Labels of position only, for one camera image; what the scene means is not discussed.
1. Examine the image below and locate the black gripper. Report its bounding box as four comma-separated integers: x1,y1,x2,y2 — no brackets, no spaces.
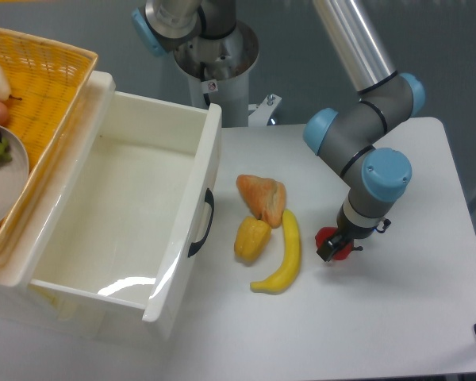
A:
316,208,391,262

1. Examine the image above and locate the red toy pepper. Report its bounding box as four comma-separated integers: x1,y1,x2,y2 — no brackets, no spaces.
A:
315,227,363,262

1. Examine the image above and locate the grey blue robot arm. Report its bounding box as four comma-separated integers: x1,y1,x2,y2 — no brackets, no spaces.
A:
132,1,425,261

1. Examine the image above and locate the yellow toy pepper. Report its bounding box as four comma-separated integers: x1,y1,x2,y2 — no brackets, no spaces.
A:
234,216,271,263

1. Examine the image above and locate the yellow toy banana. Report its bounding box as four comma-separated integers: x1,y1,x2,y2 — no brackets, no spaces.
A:
250,210,301,294

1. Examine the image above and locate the toy croissant bread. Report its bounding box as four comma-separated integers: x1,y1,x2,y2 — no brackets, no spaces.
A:
236,175,286,229

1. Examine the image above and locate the white plastic drawer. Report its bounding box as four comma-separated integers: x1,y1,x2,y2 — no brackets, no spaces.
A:
31,92,222,329

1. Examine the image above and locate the white drawer cabinet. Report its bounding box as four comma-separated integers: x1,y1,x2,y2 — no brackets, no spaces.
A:
0,73,172,342

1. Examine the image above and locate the yellow woven basket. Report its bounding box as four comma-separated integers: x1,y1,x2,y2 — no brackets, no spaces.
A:
0,28,98,264

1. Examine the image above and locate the white plate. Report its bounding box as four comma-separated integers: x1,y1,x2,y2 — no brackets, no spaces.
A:
0,126,29,223

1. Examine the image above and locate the black drawer handle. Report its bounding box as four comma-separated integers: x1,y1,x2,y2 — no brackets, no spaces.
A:
187,188,215,258

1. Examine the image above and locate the white mounting bracket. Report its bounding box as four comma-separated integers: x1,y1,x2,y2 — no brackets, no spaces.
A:
248,94,282,127

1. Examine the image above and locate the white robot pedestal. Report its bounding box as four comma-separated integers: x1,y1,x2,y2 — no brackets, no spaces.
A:
174,21,259,127

